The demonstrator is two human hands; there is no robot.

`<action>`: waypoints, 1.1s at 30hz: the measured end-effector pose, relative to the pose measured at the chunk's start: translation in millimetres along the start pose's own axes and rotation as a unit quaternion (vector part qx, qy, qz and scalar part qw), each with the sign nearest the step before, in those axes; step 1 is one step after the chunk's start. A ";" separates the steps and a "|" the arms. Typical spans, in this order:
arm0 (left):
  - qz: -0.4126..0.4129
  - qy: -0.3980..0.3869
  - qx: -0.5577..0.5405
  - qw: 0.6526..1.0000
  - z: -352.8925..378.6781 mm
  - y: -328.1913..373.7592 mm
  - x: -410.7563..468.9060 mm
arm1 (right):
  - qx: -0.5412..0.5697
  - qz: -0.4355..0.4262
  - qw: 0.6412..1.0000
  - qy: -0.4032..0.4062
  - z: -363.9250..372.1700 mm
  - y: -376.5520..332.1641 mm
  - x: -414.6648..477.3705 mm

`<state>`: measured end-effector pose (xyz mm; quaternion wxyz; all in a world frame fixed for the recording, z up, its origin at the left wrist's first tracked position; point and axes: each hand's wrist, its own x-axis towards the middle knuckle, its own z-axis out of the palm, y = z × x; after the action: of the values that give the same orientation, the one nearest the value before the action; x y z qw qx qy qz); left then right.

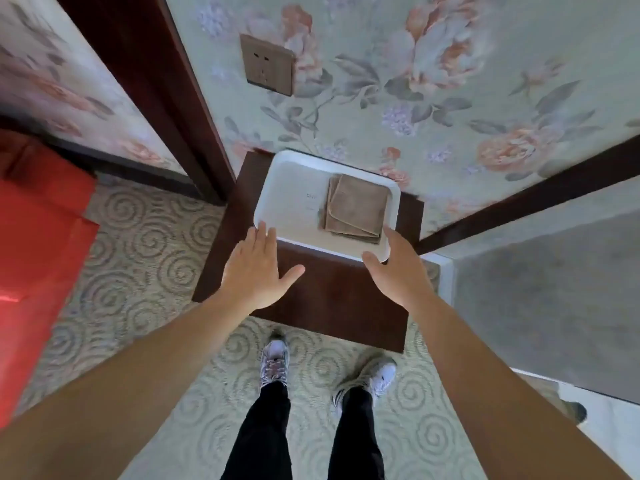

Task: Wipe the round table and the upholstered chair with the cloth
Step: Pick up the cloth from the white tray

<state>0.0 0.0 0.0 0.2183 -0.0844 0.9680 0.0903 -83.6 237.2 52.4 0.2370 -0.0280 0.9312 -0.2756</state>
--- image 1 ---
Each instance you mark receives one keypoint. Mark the person's left white sneaker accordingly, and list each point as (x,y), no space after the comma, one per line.
(274,362)

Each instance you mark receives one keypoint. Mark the person's left forearm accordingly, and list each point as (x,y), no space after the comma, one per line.
(125,394)

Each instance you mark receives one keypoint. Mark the bronze wall outlet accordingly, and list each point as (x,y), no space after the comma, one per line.
(267,64)

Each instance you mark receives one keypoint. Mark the person's white sneaker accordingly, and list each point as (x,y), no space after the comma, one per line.
(372,377)
(274,362)

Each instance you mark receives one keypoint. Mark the person's right forearm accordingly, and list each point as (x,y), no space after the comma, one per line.
(490,394)

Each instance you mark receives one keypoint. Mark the person's right white sneaker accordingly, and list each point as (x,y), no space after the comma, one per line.
(372,377)

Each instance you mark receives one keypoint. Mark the dark wooden stand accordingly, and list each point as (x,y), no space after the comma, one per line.
(325,294)

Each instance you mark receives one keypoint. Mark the person's left hand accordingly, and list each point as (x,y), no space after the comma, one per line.
(255,269)

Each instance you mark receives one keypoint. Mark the beige cleaning cloth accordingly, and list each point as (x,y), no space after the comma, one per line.
(357,207)

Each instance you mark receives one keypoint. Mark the person's right hand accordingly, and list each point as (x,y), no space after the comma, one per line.
(402,274)

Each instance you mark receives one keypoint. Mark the person's black trouser leg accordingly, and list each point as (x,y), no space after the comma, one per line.
(356,439)
(262,434)

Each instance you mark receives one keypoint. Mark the red box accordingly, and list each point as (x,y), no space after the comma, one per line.
(35,254)

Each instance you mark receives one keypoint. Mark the person's left black trouser leg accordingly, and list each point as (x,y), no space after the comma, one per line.
(262,434)

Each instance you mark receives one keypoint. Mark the dark wooden baseboard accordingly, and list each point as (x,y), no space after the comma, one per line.
(550,189)

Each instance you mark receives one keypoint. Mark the white plastic tray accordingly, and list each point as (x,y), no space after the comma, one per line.
(290,204)

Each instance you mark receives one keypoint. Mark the person's right black trouser leg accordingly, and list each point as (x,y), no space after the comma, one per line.
(356,439)

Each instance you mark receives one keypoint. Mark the dark wooden door frame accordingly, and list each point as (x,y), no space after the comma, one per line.
(150,69)

